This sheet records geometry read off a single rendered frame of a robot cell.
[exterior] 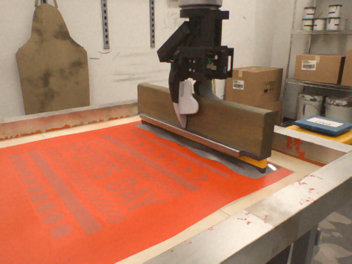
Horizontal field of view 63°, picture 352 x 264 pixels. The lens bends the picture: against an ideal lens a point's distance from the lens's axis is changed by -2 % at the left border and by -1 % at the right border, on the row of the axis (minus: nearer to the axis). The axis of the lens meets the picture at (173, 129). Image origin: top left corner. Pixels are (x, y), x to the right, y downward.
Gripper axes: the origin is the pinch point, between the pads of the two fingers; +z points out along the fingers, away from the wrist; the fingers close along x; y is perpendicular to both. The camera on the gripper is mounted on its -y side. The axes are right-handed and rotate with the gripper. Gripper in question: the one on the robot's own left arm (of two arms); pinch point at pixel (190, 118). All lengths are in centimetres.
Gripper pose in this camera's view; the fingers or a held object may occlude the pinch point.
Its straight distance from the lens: 57.2
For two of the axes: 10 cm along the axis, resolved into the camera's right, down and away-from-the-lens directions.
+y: 6.1, 2.5, -7.5
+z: 0.0, 9.5, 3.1
